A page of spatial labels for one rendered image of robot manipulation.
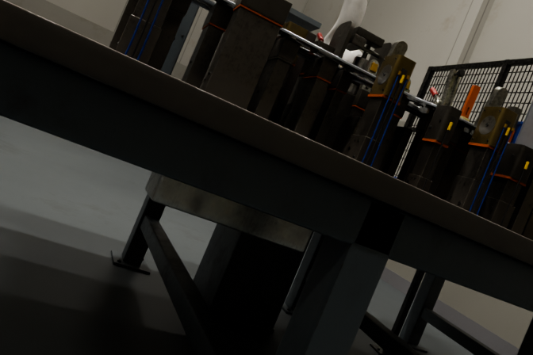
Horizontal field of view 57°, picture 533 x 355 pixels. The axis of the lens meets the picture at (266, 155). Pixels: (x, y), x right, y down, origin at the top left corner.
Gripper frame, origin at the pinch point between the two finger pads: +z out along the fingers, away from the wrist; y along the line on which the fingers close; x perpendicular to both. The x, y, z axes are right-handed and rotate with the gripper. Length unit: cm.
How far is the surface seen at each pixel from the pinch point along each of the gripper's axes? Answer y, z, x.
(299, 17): -12.0, 12.3, 1.2
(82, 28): 640, -55, -329
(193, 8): 12.3, 17.5, 27.8
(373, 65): -37.8, 25.0, -10.3
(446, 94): -56, 29, -36
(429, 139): -65, 47, 2
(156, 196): -45, 68, 83
